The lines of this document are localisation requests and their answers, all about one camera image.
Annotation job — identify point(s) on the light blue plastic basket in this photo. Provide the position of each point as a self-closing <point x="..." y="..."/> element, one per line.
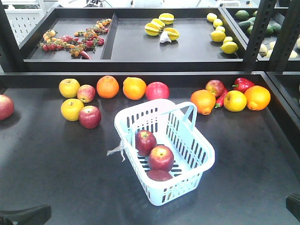
<point x="173" y="125"/>

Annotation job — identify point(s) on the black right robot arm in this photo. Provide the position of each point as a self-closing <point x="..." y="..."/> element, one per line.
<point x="292" y="203"/>

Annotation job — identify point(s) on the large red apple back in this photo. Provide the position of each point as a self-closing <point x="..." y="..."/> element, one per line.
<point x="157" y="90"/>

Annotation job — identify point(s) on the orange back right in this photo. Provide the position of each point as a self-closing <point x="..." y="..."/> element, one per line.
<point x="134" y="88"/>

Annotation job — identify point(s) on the orange back left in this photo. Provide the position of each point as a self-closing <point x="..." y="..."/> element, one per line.
<point x="107" y="87"/>

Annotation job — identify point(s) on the orange with nub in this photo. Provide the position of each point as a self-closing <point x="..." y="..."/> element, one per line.
<point x="204" y="101"/>

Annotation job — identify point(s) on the small dark red apple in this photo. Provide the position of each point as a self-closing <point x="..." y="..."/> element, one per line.
<point x="90" y="117"/>

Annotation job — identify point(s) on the pink apple back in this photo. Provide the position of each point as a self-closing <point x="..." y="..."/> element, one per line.
<point x="86" y="93"/>

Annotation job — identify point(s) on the red chili pepper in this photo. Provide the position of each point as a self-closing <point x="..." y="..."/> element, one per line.
<point x="220" y="101"/>

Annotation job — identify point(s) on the red apple behind orange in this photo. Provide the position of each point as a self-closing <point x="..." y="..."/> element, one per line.
<point x="216" y="87"/>

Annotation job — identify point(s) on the white garlic bulb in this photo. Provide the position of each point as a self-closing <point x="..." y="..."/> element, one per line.
<point x="164" y="38"/>

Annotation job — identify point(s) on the yellow apple front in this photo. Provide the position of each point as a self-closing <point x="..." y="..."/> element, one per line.
<point x="70" y="109"/>

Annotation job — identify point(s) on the yellow apple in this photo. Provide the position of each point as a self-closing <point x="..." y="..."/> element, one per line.
<point x="69" y="88"/>
<point x="70" y="109"/>
<point x="235" y="101"/>

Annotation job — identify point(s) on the yellow apple back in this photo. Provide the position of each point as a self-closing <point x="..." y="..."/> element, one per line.
<point x="69" y="88"/>

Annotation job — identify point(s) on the yellow apple right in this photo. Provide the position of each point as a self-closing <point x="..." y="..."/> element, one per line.
<point x="235" y="101"/>

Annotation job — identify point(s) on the red bell pepper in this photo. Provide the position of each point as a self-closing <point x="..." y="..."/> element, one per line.
<point x="242" y="84"/>

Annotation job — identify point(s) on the black upper shelf tray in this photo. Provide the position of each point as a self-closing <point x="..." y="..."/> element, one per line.
<point x="128" y="48"/>

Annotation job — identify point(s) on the orange far right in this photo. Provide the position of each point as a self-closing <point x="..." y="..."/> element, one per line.
<point x="258" y="98"/>

